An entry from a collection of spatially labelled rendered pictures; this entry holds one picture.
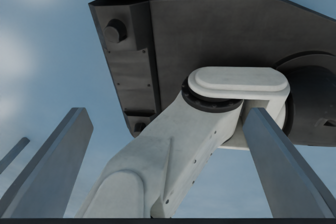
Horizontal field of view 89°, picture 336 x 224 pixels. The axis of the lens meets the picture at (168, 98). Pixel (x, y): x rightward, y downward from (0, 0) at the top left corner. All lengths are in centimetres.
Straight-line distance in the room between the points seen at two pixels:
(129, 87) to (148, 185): 38
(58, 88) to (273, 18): 93
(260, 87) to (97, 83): 70
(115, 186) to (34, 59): 82
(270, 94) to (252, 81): 4
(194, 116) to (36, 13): 70
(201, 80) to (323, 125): 25
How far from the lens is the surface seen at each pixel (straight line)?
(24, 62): 103
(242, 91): 37
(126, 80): 55
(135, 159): 27
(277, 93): 39
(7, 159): 155
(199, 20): 46
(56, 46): 87
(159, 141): 30
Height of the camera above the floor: 61
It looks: 49 degrees down
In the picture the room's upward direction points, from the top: 168 degrees counter-clockwise
